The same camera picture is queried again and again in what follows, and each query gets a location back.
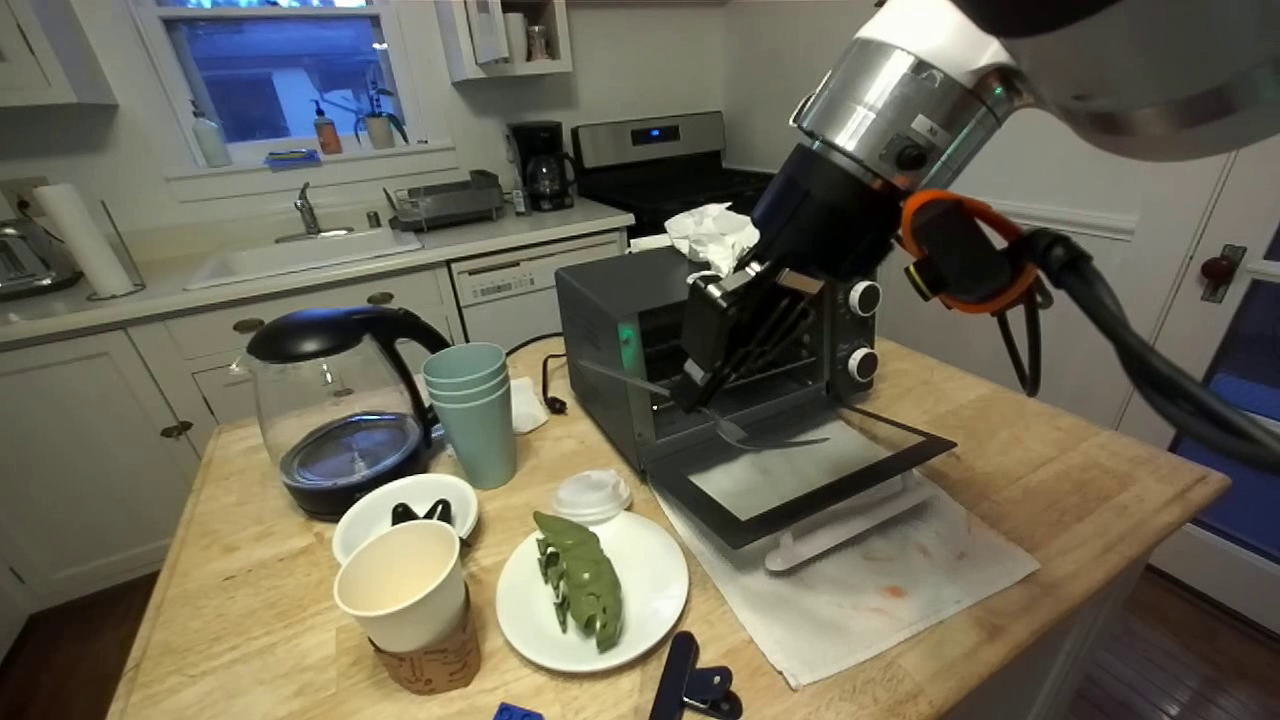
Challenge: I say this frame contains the white dishwasher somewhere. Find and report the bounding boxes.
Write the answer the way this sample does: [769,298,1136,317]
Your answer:
[450,232,631,351]

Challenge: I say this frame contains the black coffee maker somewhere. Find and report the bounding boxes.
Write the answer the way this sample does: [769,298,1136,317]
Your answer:
[508,116,582,214]

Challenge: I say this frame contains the white paper cup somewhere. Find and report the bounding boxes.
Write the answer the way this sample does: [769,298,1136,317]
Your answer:
[330,515,472,654]

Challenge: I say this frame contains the kitchen window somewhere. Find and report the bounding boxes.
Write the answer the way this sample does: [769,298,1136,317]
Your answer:
[131,0,446,177]

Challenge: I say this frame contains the black oven power cord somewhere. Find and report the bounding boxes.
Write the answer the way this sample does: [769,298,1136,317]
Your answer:
[500,326,571,414]

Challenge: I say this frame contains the white paper towel roll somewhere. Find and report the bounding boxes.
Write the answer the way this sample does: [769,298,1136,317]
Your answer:
[27,177,145,298]

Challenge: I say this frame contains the white wooden-top kitchen island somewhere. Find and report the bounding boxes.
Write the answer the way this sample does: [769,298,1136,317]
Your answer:
[103,334,1234,720]

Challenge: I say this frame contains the round cork coaster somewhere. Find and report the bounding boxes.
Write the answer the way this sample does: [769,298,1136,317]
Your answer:
[367,604,486,696]

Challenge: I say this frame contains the black toaster oven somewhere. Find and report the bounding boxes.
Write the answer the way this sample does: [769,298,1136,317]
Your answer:
[552,242,962,551]

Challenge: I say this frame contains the green leaf-shaped cloth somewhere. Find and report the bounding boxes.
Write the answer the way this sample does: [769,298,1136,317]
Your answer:
[534,511,629,654]

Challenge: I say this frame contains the teal plastic cup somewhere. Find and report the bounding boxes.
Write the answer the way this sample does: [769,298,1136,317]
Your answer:
[427,380,522,490]
[423,360,511,395]
[419,341,511,380]

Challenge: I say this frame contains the chrome sink faucet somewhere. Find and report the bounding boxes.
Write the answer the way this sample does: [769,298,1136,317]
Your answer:
[294,178,330,240]

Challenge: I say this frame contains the white kitchen sink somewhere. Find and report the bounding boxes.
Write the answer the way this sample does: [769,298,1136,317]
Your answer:
[186,228,423,293]

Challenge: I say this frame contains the white door with knob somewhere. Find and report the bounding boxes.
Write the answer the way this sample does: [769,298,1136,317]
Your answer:
[1145,132,1280,630]

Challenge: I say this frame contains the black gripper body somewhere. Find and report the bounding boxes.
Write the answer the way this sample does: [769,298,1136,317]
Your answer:
[749,137,912,287]

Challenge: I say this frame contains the white plate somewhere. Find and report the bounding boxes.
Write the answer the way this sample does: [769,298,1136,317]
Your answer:
[494,508,694,679]

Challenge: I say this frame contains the orange soap bottle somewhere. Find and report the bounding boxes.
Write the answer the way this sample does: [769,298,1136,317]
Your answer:
[314,98,344,158]

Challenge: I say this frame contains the white bowl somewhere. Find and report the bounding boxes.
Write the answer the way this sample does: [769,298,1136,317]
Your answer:
[330,469,479,567]

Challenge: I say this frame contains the white cup lid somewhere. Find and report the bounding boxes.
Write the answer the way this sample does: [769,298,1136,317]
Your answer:
[547,469,631,526]

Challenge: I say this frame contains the silver toaster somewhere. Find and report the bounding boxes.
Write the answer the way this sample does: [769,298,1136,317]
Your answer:
[0,214,79,298]

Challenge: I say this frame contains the small white shaker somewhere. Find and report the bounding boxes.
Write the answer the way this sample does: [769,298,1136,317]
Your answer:
[508,373,552,437]

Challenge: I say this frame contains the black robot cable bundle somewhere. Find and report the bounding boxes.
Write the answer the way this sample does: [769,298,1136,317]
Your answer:
[996,224,1280,472]

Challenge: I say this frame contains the glass electric kettle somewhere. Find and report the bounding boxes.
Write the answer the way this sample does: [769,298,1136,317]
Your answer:
[244,304,453,524]

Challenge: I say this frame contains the crumpled white paper towel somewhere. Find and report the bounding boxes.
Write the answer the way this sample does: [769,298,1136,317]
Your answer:
[659,198,769,278]

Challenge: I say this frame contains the blue sponge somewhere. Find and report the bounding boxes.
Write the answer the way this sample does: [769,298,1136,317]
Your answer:
[260,144,326,177]

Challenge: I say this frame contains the white wall shelf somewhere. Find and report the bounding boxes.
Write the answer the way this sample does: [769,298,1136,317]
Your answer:
[436,0,577,88]

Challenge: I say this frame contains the black blue binder clip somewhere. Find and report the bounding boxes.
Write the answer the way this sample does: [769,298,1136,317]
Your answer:
[649,628,749,720]

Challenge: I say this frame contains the white flat plastic tool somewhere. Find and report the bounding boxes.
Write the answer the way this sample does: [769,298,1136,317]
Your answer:
[757,472,936,579]

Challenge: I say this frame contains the white paper sheet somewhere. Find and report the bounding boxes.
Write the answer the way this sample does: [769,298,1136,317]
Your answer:
[653,475,1043,693]

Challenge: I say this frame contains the black orange-strapped wrist camera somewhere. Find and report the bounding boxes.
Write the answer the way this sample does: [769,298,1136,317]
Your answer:
[897,189,1049,318]

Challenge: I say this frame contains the white kitchen counter cabinets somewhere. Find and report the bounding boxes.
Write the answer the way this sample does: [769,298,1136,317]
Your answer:
[0,196,638,614]

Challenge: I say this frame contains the black stove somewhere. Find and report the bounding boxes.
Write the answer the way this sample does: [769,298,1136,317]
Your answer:
[571,109,779,242]

